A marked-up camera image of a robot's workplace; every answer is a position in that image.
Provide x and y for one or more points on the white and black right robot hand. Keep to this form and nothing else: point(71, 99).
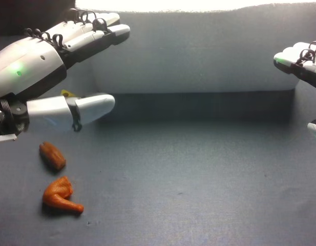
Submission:
point(301, 69)

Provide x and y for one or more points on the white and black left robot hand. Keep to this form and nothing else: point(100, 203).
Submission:
point(32, 64)

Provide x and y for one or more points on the yellow triangle block with holes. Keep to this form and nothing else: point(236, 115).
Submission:
point(66, 93)

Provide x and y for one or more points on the orange toy chicken drumstick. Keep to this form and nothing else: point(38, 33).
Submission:
point(58, 194)

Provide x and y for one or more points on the grey table cloth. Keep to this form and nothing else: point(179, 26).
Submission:
point(173, 166)

